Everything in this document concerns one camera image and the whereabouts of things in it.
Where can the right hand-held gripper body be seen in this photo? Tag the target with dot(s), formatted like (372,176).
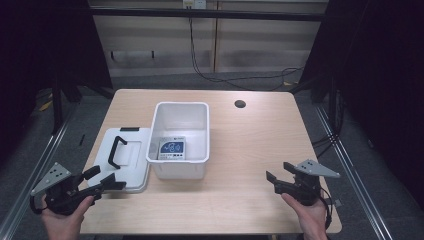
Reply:
(305,185)

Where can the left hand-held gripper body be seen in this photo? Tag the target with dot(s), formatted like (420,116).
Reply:
(61,193)

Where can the white plastic storage bin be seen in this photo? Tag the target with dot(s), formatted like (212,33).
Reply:
(180,130)

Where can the person's left hand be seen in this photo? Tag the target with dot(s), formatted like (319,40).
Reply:
(65,221)

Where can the person's right hand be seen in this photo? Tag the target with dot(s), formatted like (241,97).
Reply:
(310,218)

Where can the white and blue packet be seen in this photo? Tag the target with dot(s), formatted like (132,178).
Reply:
(171,148)

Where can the black metal stand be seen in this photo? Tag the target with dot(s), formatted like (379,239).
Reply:
(57,106)

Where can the dark curtain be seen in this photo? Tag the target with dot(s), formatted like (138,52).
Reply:
(40,50)
(376,83)

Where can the metal floor rail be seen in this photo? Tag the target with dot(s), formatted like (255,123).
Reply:
(353,173)
(33,173)

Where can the black horizontal frame bar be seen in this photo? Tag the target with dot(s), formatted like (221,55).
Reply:
(206,14)

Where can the white wall socket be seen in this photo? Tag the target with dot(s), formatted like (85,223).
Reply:
(194,4)

